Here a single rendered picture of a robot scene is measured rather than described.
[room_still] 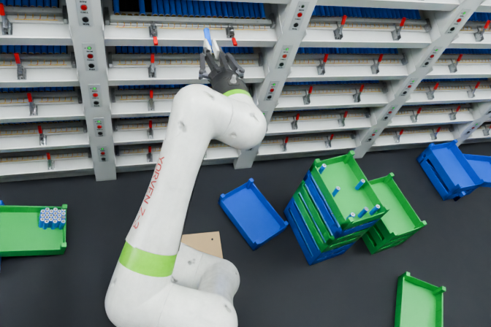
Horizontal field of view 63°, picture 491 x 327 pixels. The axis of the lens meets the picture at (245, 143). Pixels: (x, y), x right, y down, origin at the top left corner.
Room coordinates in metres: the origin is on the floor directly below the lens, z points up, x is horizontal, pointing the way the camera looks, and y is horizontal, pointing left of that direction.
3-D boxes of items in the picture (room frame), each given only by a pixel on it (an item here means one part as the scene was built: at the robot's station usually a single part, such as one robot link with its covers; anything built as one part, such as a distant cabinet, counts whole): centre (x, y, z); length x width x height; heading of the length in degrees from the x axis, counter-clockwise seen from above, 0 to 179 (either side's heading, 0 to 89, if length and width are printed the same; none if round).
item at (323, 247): (1.02, -0.47, 0.20); 0.30 x 0.20 x 0.08; 37
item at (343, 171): (1.02, -0.47, 0.44); 0.30 x 0.20 x 0.08; 37
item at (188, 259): (0.45, 0.09, 0.48); 0.16 x 0.13 x 0.19; 90
